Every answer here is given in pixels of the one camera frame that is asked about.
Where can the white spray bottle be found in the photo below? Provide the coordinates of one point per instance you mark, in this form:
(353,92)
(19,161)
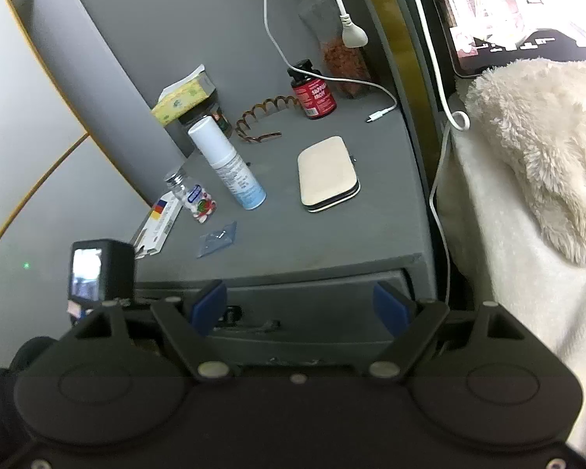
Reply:
(229,171)

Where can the clear bag of red berries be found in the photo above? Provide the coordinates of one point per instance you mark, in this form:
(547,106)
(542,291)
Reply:
(344,61)

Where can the red supplement bottle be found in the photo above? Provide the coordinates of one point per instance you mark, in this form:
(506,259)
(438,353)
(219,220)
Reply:
(315,95)

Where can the black tablet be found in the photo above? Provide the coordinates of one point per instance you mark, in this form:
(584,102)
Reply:
(517,10)

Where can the grey nightstand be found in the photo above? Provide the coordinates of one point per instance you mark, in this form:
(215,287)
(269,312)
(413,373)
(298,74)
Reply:
(322,234)

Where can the small clear plastic bag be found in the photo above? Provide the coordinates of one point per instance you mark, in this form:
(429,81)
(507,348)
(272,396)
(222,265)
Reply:
(217,240)

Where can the cream fluffy blanket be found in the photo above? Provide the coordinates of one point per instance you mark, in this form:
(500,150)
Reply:
(498,264)
(542,146)

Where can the white medicine box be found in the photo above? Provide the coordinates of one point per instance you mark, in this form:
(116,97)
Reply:
(158,224)

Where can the glass jar with dark lid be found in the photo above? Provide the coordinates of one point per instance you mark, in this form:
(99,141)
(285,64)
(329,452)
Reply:
(223,124)

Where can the yellow tissue box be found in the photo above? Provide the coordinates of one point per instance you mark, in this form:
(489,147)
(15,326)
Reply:
(180,97)

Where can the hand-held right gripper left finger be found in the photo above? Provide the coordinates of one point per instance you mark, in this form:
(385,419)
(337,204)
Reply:
(207,308)

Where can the wooden drawer with grey front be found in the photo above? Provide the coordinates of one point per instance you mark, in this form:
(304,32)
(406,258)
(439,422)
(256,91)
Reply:
(312,303)

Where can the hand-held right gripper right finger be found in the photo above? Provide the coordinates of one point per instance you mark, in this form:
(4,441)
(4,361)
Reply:
(390,305)

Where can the small bottle with silver cap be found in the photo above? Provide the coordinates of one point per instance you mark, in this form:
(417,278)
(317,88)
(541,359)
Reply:
(198,200)

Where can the brown wavy hair comb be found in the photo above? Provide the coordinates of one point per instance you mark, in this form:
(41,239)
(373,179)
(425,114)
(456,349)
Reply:
(268,107)

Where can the beige compact case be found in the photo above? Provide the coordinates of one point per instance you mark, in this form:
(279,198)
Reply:
(324,171)

